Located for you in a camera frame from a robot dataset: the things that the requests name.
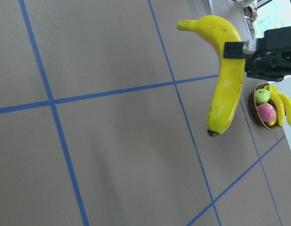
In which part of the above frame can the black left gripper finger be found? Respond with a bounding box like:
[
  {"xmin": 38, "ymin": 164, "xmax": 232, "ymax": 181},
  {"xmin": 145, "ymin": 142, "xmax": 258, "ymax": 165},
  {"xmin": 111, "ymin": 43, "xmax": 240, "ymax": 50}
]
[{"xmin": 223, "ymin": 26, "xmax": 291, "ymax": 82}]

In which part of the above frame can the yellow banana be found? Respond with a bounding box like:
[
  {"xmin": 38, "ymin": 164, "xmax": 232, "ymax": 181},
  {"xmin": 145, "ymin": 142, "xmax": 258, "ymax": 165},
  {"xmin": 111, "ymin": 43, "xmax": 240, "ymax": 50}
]
[
  {"xmin": 176, "ymin": 15, "xmax": 245, "ymax": 137},
  {"xmin": 263, "ymin": 85, "xmax": 285, "ymax": 127},
  {"xmin": 278, "ymin": 92, "xmax": 291, "ymax": 127}
]

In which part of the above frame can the woven brown wicker basket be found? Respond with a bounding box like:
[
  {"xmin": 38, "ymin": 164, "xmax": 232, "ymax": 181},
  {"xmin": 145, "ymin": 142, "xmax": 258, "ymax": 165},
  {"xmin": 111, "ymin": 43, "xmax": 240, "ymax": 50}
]
[{"xmin": 249, "ymin": 82, "xmax": 280, "ymax": 131}]

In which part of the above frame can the green pear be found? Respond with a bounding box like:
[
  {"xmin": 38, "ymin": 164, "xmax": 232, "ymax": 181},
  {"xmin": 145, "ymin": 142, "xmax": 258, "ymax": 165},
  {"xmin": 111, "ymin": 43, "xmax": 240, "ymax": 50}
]
[{"xmin": 254, "ymin": 89, "xmax": 270, "ymax": 105}]

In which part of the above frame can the red pink apple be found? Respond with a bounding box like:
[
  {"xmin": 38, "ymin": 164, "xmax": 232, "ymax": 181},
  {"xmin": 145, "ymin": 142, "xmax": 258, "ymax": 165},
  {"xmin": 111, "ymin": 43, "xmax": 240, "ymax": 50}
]
[{"xmin": 257, "ymin": 103, "xmax": 276, "ymax": 122}]

